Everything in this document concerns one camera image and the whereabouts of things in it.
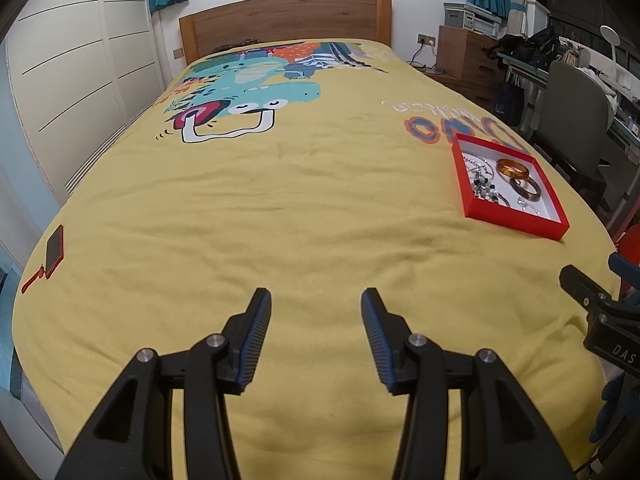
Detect dark brown wooden bangle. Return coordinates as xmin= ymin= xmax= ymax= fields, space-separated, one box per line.
xmin=509 ymin=177 xmax=541 ymax=202

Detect amber translucent bangle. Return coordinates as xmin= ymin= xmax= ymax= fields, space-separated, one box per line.
xmin=496 ymin=158 xmax=529 ymax=180

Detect dark beaded bracelet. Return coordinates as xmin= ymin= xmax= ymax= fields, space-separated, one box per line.
xmin=470 ymin=171 xmax=501 ymax=204

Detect silver wristwatch blue dial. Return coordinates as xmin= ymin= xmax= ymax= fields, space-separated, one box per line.
xmin=487 ymin=190 xmax=511 ymax=208

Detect red jewelry box tray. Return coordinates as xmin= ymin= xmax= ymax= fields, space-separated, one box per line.
xmin=452 ymin=133 xmax=570 ymax=240

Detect gloved right hand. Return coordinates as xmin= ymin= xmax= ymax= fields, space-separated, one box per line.
xmin=589 ymin=373 xmax=639 ymax=443

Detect grey desk chair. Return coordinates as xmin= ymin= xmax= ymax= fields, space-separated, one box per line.
xmin=529 ymin=61 xmax=608 ymax=204

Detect yellow dinosaur bedspread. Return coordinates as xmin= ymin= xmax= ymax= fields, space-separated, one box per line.
xmin=13 ymin=41 xmax=620 ymax=479

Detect cluttered desk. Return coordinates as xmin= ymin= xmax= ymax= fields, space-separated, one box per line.
xmin=482 ymin=24 xmax=640 ymax=221

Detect white desk lamp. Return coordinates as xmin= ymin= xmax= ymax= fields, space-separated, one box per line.
xmin=600 ymin=24 xmax=620 ymax=65

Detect wooden nightstand drawers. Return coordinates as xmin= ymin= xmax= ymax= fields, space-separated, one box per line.
xmin=427 ymin=25 xmax=503 ymax=112

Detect white printer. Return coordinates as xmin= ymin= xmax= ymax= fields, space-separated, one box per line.
xmin=444 ymin=2 xmax=501 ymax=40

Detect white wardrobe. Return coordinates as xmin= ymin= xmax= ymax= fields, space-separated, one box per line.
xmin=6 ymin=0 xmax=165 ymax=203

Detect wooden headboard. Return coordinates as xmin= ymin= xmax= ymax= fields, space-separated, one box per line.
xmin=179 ymin=0 xmax=393 ymax=64

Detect red smartphone with strap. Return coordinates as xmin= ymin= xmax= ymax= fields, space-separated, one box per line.
xmin=21 ymin=224 xmax=65 ymax=294

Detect wall power socket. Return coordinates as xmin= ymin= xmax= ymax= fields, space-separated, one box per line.
xmin=416 ymin=34 xmax=436 ymax=46

